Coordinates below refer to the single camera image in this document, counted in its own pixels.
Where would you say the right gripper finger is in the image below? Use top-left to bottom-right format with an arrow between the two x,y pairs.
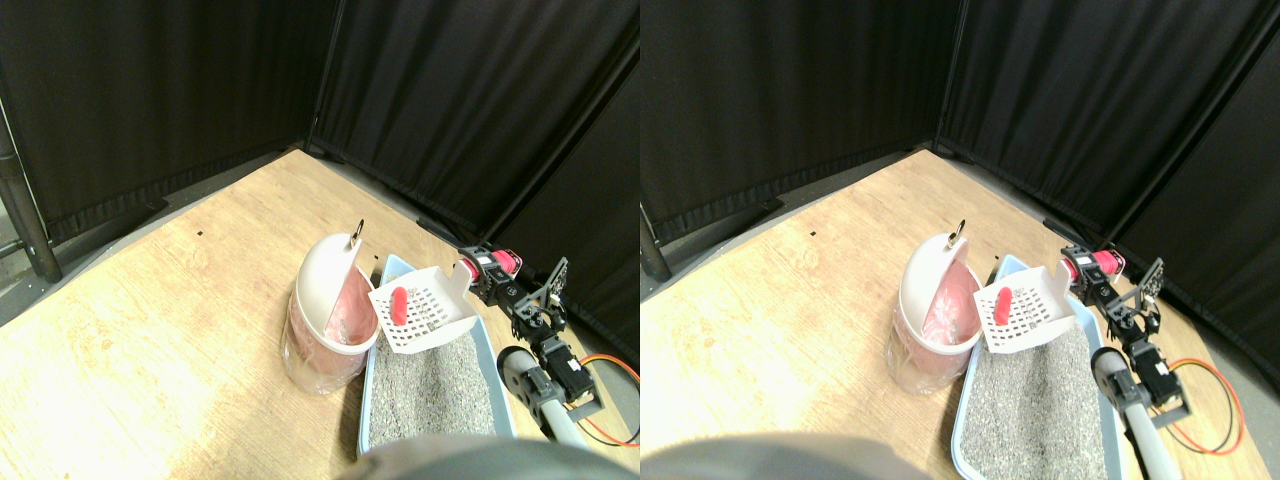
461,244 -> 502,292
1061,243 -> 1102,292

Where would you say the white scoop with red handle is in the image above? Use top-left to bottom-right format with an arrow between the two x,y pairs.
368,247 -> 523,356
973,247 -> 1126,354

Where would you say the blue litter tray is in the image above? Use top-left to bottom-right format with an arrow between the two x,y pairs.
357,253 -> 518,457
950,253 -> 1126,480

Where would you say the grey stand pole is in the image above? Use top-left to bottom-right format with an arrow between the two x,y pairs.
0,90 -> 63,284
640,200 -> 672,284

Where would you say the white bin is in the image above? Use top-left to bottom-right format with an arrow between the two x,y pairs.
885,219 -> 986,394
282,219 -> 381,396

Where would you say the black bracket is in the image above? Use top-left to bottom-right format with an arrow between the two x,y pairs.
514,257 -> 572,333
1114,257 -> 1167,337

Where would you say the orange wire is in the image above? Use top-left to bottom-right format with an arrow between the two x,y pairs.
578,354 -> 641,449
1164,357 -> 1245,457

